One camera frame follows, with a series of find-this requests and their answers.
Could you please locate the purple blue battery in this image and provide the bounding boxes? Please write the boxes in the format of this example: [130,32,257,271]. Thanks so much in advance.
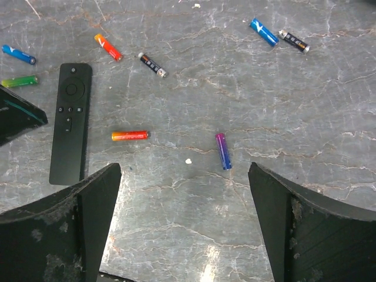
[215,133,232,170]

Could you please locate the blue battery far right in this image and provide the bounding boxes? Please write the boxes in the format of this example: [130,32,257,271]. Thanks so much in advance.
[250,18,279,47]

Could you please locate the black remote control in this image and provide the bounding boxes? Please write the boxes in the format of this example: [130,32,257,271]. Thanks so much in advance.
[49,63,92,186]

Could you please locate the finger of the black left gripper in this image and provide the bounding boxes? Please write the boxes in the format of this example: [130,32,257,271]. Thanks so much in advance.
[0,85,48,146]

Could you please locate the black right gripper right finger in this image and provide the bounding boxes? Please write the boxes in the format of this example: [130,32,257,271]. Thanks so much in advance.
[248,162,375,281]

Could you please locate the green yellow battery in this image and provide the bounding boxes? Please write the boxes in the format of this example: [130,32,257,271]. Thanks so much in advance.
[1,75,39,88]

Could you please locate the orange red battery upper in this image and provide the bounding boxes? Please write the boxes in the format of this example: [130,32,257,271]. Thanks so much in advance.
[94,33,123,62]

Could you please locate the blue battery near remote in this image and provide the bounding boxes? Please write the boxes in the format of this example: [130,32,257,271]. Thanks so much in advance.
[2,45,36,65]

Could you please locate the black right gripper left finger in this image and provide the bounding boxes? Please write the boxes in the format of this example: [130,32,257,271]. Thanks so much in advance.
[1,163,122,281]

